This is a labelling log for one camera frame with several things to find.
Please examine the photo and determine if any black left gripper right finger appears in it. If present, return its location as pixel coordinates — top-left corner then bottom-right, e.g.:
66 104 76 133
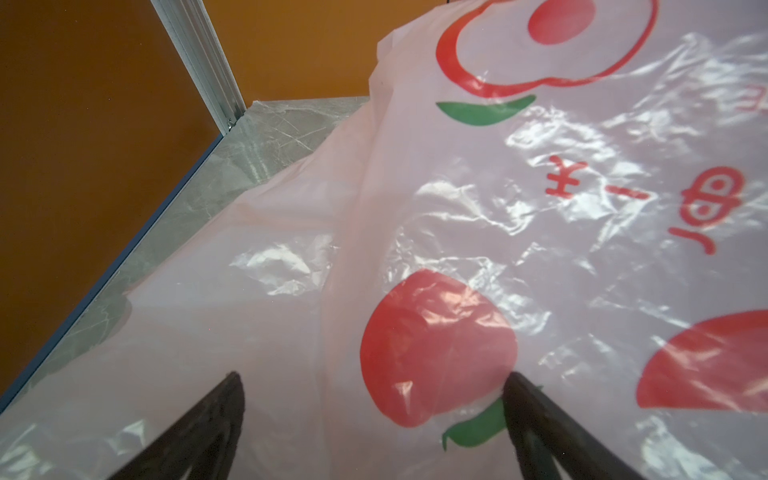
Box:
502 372 643 480

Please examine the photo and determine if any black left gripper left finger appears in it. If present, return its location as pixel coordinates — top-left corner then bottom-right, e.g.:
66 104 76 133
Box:
110 372 245 480

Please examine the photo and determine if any pink printed plastic bag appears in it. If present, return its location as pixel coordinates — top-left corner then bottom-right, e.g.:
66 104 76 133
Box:
1 1 767 479

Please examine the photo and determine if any aluminium corner post left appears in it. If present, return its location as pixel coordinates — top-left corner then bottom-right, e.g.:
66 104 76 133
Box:
151 0 246 136

